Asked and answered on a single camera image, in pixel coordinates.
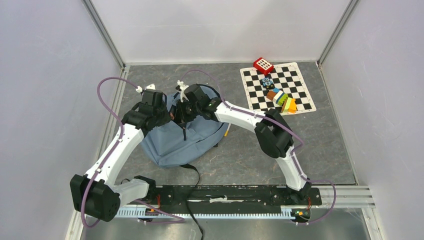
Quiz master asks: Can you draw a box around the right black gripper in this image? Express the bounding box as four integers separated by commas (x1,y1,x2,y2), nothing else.
173,98,201,125

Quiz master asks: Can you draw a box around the blue student backpack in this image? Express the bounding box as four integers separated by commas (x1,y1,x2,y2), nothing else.
140,83,230,240

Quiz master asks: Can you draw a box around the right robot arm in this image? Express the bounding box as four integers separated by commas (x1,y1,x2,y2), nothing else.
170,80,312,204

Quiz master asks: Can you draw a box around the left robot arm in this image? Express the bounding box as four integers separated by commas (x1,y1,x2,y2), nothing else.
70,89,171,222

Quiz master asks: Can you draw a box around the blue robot toy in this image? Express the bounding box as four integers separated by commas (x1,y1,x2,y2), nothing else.
260,77,275,90

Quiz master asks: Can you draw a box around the red calculator toy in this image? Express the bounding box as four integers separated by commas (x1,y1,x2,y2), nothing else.
253,57,274,75

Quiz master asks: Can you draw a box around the colourful block stack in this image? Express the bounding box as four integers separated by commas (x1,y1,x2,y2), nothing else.
266,88,289,106

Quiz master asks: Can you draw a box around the checkered chess board mat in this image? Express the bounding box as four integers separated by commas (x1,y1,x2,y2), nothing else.
239,62,317,114

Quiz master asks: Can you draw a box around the orange yellow block toy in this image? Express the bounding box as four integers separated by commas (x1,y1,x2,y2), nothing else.
282,97,297,114

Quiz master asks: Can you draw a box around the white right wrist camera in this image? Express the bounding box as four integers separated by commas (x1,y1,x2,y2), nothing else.
176,80,189,103

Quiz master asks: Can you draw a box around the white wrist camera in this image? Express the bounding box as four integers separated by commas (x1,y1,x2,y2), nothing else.
176,80,189,103
135,84,156,93

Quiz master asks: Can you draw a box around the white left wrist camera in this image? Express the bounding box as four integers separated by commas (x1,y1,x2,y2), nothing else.
135,84,156,93

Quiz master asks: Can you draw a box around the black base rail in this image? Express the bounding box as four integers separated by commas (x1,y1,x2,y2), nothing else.
142,185,323,215

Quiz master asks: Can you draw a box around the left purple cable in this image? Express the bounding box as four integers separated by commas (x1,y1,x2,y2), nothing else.
80,77,186,229

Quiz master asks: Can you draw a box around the purple cable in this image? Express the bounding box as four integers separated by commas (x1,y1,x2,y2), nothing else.
180,69,337,226
80,77,186,229

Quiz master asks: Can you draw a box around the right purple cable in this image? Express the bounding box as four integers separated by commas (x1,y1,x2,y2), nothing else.
180,69,337,226

